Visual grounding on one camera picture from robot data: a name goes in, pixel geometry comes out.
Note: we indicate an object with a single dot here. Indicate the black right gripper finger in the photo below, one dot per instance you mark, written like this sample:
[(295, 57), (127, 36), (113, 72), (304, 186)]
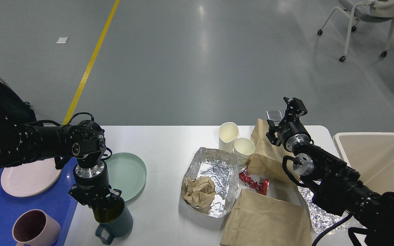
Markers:
[(295, 109), (272, 133)]

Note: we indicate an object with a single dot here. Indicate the red foil wrapper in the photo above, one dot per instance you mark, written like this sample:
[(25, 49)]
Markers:
[(261, 188)]

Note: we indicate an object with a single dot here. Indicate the grey metal floor plate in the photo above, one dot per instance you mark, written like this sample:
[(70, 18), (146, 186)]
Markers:
[(275, 115)]

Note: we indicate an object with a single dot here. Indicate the aluminium foil tray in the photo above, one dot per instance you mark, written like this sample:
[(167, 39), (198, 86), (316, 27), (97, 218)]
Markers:
[(222, 168)]

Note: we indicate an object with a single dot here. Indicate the crumpled brown paper napkin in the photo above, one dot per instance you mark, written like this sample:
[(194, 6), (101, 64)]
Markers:
[(199, 192)]

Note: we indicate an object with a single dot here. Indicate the crumpled aluminium foil sheet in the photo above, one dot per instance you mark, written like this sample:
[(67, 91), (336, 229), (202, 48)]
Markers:
[(321, 220)]

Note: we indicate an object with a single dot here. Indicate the tall white paper cup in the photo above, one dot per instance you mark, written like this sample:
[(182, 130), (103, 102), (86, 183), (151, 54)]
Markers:
[(228, 133)]

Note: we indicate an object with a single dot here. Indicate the beige plastic bin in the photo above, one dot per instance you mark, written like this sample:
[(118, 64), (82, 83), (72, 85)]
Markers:
[(372, 155)]

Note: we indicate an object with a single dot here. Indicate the brown paper bag rear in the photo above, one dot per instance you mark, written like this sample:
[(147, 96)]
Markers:
[(267, 159)]

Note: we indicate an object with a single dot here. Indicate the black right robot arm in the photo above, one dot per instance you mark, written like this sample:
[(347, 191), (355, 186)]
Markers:
[(336, 187)]

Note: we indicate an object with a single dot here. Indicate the pink mug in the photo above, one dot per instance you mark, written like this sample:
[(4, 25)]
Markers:
[(35, 228)]

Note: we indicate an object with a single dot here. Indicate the brown paper bag front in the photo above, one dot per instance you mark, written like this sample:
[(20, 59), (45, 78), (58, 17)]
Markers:
[(258, 220)]

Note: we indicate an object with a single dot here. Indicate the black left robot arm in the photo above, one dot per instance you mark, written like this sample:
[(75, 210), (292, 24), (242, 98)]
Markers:
[(40, 140)]

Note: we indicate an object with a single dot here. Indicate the short white paper cup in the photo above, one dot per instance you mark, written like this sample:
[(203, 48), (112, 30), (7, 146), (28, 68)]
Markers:
[(243, 149)]

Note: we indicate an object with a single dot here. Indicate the brown paper bag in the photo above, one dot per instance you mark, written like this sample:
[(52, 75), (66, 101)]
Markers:
[(258, 220), (267, 159)]

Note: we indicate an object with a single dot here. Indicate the blue plastic tray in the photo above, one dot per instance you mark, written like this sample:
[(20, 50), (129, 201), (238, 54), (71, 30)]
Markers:
[(55, 201)]

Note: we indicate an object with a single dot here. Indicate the mint green plate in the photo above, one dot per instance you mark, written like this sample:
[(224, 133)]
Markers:
[(127, 173)]

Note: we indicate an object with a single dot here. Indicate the teal mug yellow inside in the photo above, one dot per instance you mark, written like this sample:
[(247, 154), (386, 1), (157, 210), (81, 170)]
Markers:
[(114, 222)]

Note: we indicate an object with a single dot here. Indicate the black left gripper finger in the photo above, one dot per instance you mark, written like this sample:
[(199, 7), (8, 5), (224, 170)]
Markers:
[(82, 196), (113, 197)]

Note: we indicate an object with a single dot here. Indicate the pink plate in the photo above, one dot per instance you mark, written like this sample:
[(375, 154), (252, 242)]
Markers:
[(29, 179)]

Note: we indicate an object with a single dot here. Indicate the grey office chair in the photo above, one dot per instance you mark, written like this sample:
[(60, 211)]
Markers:
[(369, 11)]

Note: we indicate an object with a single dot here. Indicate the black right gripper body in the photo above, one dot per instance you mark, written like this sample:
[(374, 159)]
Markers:
[(291, 134)]

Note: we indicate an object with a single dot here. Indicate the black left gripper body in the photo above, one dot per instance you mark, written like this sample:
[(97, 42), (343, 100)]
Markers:
[(94, 180)]

